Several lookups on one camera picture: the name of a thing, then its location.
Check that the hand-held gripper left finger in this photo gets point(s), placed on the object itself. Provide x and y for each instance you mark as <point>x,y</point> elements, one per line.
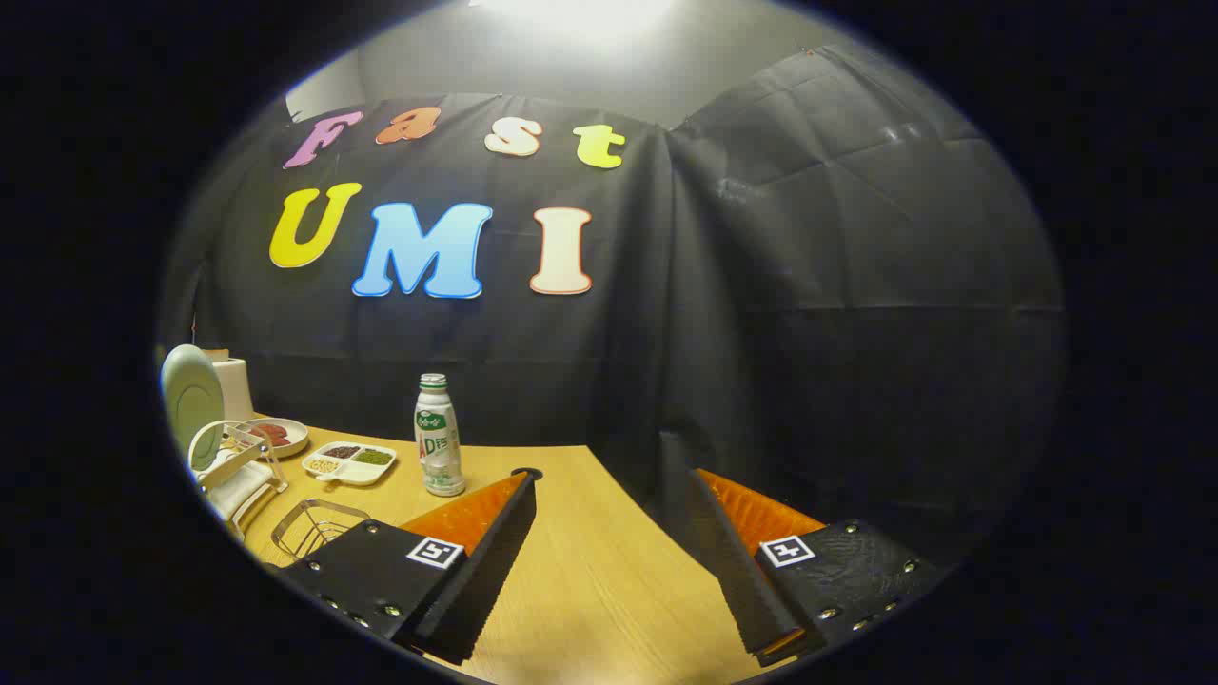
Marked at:
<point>495,561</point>

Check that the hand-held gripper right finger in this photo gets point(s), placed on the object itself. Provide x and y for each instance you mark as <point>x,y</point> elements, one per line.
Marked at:
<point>733,571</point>

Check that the mint green plate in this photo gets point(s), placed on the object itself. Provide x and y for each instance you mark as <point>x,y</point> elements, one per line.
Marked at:
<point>190,400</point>

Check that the round beige plate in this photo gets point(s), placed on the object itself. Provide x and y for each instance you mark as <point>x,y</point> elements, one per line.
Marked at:
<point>293,440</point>

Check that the white green drink bottle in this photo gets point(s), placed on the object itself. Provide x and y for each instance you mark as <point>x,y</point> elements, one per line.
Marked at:
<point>439,447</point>

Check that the white divided snack tray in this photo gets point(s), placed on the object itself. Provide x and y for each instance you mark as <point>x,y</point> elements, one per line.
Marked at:
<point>352,470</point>

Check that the black backdrop cloth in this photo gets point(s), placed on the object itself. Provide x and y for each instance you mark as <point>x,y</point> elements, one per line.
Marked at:
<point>761,285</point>

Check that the white toaster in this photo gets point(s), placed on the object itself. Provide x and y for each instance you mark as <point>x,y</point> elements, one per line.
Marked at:
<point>233,390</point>

